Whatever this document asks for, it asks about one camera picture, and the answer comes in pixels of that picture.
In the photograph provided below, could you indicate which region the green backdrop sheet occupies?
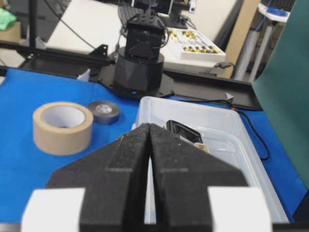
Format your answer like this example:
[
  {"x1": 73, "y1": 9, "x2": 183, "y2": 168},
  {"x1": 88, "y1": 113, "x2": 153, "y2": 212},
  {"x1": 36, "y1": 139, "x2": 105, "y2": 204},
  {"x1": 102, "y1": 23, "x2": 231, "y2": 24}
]
[{"x1": 253, "y1": 0, "x2": 309, "y2": 187}]

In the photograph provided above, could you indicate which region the beige masking tape roll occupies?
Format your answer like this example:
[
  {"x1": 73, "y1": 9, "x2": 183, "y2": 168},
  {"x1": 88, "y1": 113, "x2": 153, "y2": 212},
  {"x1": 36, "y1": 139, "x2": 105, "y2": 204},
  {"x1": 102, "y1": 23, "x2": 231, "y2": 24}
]
[{"x1": 32, "y1": 101, "x2": 94, "y2": 156}]

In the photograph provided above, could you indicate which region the black tool inside box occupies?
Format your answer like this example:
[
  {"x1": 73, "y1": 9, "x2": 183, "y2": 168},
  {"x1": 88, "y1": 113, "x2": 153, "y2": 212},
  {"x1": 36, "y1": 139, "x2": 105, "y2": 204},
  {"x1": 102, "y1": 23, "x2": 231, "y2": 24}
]
[{"x1": 166, "y1": 120, "x2": 203, "y2": 144}]

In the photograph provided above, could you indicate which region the blue table mat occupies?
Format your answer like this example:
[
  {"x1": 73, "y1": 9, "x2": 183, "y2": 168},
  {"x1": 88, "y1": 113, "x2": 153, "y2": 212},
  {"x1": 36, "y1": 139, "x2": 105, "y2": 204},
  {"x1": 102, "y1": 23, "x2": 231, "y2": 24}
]
[{"x1": 0, "y1": 69, "x2": 308, "y2": 223}]

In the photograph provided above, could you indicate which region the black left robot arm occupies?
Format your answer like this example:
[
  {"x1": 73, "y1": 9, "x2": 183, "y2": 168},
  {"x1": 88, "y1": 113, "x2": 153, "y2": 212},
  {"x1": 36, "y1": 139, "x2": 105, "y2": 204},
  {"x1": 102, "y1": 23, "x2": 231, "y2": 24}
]
[{"x1": 112, "y1": 0, "x2": 173, "y2": 98}]

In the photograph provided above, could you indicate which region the black cable on mat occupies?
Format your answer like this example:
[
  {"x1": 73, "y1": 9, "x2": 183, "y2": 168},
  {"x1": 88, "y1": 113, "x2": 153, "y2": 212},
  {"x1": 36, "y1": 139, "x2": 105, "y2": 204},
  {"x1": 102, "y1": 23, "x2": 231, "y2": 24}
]
[{"x1": 169, "y1": 91, "x2": 270, "y2": 160}]

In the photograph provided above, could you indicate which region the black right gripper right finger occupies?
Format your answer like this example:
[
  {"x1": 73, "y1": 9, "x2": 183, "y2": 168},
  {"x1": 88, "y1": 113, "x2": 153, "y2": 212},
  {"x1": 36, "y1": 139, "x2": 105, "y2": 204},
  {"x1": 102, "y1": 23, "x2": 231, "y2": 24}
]
[{"x1": 150, "y1": 125, "x2": 248, "y2": 232}]

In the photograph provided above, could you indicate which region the translucent plastic tool box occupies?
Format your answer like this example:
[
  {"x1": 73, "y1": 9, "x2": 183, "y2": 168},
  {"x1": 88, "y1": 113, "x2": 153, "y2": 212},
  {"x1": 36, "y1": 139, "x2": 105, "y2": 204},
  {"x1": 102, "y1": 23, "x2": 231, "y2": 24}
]
[{"x1": 132, "y1": 97, "x2": 289, "y2": 223}]

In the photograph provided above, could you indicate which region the white tray with screwdrivers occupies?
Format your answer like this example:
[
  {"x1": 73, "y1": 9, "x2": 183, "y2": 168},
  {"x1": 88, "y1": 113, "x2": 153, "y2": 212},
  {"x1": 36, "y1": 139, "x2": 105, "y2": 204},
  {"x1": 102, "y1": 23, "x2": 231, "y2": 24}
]
[{"x1": 161, "y1": 28, "x2": 226, "y2": 69}]

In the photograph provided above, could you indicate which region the black metal frame rail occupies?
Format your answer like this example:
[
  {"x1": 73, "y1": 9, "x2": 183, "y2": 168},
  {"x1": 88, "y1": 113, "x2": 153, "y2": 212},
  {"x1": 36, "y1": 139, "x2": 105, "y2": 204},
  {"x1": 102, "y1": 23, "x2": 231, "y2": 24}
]
[{"x1": 0, "y1": 41, "x2": 262, "y2": 111}]

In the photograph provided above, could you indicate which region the green cloth bag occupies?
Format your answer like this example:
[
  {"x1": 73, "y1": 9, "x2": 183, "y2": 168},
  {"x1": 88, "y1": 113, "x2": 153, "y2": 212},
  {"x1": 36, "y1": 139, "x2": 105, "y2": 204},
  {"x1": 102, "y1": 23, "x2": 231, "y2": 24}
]
[{"x1": 0, "y1": 8, "x2": 17, "y2": 31}]

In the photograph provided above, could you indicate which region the grey duct tape roll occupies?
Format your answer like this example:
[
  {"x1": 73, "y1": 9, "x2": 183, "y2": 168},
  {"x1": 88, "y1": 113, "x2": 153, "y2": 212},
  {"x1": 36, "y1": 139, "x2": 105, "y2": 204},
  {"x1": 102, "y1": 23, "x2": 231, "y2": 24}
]
[{"x1": 87, "y1": 101, "x2": 121, "y2": 124}]

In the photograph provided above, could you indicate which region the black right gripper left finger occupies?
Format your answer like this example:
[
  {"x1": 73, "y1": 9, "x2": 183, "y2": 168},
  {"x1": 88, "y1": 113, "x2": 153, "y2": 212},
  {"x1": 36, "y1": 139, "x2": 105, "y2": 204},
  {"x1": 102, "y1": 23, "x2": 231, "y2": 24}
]
[{"x1": 46, "y1": 124, "x2": 150, "y2": 232}]

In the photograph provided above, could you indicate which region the black vertical pole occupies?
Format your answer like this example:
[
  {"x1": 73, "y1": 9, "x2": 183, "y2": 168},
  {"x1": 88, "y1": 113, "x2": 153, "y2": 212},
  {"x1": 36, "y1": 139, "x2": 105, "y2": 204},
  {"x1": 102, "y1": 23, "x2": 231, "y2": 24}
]
[{"x1": 28, "y1": 0, "x2": 38, "y2": 48}]

